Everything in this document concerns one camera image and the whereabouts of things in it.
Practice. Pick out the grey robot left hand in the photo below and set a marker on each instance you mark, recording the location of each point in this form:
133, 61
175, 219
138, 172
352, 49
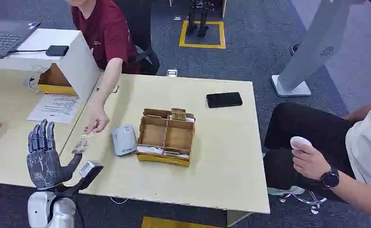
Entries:
45, 166

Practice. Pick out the black power adapter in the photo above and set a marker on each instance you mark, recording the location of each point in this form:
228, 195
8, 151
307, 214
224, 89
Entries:
57, 50

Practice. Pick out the white desk partition box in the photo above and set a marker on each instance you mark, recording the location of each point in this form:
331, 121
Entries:
75, 63

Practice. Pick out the silver floor socket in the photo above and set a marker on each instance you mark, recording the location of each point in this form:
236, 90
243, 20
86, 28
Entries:
177, 18
172, 73

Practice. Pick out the person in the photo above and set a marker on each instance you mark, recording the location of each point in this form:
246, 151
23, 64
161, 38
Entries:
106, 31
314, 132

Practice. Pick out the wooden card box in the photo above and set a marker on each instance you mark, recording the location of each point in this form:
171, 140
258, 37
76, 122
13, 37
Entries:
166, 138

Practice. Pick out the printed paper sheet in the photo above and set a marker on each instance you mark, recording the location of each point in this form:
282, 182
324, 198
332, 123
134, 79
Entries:
55, 108

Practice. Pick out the black robot legs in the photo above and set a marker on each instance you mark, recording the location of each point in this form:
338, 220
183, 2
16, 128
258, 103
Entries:
197, 19

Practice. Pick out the black smartphone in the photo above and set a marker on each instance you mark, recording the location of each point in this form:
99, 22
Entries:
224, 100

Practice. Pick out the black wristwatch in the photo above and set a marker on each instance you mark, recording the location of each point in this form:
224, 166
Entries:
330, 178

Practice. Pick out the yellow cardboard box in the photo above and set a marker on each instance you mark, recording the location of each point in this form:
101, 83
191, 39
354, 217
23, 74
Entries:
54, 83

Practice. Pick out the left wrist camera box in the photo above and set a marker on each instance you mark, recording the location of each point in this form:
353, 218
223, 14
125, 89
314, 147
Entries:
90, 170

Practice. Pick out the white handheld device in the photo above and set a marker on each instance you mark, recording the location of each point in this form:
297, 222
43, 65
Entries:
299, 142

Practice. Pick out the grey laptop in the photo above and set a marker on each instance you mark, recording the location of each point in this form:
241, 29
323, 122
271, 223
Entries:
2, 36

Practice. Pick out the chrome chair base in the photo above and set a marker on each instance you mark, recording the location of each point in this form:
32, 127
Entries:
311, 201

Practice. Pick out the white card reader device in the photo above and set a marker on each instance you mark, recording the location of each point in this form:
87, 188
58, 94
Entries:
124, 140

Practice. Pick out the patterned card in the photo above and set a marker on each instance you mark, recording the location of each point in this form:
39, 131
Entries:
83, 144

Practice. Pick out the yellow floor tape square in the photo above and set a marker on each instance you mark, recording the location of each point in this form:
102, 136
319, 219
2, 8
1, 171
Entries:
182, 37

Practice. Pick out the pale shoe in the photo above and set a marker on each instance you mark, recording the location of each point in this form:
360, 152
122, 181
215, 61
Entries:
286, 190

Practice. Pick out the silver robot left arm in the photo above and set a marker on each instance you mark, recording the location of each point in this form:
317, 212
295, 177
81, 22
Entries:
51, 210

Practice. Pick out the flat lying card stack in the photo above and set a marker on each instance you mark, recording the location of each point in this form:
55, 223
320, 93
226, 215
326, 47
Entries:
160, 151

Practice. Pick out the person's hand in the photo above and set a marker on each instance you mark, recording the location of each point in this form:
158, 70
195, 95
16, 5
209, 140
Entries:
96, 119
309, 162

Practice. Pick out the upright card stack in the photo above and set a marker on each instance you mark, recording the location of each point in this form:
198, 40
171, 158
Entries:
179, 114

